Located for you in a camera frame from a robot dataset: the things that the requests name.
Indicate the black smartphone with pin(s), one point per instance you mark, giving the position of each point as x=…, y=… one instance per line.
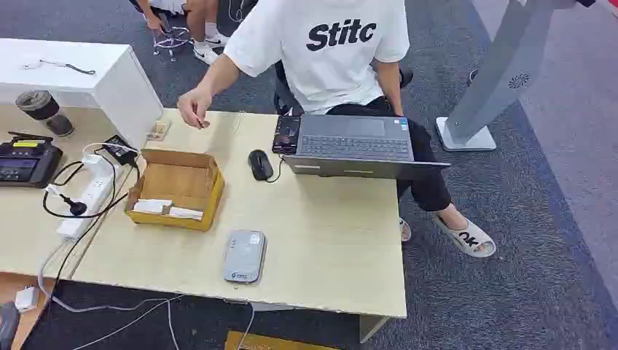
x=287, y=135

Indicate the person in white shirt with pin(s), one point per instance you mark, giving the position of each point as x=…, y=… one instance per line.
x=328, y=72

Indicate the grey floor stand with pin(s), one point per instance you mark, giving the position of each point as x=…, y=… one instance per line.
x=502, y=72

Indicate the white charger block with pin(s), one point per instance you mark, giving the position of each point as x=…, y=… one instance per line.
x=26, y=298

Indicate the person in background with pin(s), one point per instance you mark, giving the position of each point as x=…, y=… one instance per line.
x=198, y=24

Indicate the grey open laptop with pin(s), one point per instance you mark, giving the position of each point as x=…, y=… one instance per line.
x=355, y=145

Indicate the wooden card box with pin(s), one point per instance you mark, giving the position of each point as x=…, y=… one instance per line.
x=176, y=181

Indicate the black desk terminal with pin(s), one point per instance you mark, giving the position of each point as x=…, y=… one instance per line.
x=26, y=162

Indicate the person's right hand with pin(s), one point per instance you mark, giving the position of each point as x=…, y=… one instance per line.
x=193, y=106

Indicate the white card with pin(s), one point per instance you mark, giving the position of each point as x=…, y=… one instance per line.
x=186, y=213
x=150, y=206

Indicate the dark lidded jar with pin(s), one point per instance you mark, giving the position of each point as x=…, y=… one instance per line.
x=44, y=112

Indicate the small wooden clip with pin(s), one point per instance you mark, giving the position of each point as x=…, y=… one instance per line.
x=158, y=130

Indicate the black power adapter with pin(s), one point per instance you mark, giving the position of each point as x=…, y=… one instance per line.
x=119, y=149

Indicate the white power strip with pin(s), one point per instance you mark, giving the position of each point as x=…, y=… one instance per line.
x=94, y=193

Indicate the white cabinet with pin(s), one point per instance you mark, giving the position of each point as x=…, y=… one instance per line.
x=116, y=87

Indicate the yellow board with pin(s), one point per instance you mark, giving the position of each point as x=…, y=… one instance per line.
x=260, y=342

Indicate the black computer mouse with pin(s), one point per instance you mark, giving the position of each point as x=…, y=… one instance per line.
x=260, y=165

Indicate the pale desk leg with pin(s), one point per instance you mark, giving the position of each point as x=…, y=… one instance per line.
x=371, y=328

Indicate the dark grey object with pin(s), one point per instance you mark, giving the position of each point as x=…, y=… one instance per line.
x=7, y=326

